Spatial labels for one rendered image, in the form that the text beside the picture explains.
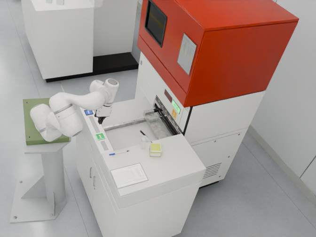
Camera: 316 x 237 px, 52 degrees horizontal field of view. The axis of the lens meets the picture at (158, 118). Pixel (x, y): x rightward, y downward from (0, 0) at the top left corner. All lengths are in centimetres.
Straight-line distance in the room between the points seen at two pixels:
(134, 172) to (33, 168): 150
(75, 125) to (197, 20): 91
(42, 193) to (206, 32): 202
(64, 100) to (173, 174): 90
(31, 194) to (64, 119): 159
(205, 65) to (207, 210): 162
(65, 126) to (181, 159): 92
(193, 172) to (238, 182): 141
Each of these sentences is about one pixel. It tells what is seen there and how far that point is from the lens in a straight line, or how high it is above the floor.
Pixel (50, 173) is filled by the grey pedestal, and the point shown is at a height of 47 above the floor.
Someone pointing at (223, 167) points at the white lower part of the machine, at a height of 31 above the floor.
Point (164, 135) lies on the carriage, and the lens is 249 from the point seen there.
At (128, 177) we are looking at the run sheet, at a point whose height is 97.
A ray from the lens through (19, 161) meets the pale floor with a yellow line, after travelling 346.
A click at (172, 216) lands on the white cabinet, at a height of 46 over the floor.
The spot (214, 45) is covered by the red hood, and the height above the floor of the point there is 170.
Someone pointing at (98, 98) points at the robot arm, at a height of 157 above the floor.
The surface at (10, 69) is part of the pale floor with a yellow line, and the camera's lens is 462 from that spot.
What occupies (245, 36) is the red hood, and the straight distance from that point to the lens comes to 214.
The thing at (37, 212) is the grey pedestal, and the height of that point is 1.
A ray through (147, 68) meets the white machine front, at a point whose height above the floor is 110.
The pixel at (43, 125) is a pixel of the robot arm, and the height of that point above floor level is 124.
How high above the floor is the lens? 264
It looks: 42 degrees down
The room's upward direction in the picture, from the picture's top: 12 degrees clockwise
